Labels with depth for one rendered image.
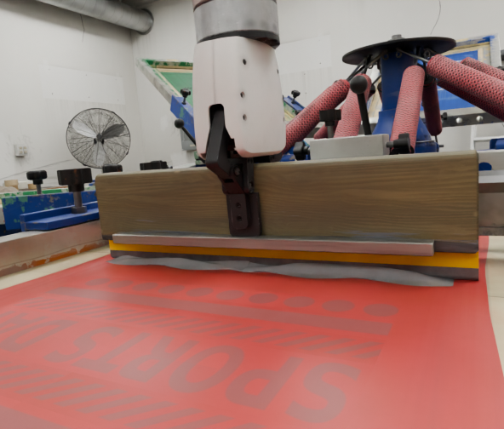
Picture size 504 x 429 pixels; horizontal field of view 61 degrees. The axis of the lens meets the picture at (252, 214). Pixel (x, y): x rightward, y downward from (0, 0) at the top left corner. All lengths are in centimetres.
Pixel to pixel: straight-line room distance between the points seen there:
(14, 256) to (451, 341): 44
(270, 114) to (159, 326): 21
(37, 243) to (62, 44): 494
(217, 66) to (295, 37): 466
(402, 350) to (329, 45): 469
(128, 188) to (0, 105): 437
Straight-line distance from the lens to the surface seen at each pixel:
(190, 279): 40
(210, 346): 27
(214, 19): 39
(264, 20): 40
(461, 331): 28
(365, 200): 36
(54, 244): 57
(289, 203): 38
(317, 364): 24
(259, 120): 38
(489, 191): 42
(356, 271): 38
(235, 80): 36
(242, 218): 39
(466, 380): 23
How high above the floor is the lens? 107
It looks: 8 degrees down
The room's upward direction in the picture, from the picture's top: 4 degrees counter-clockwise
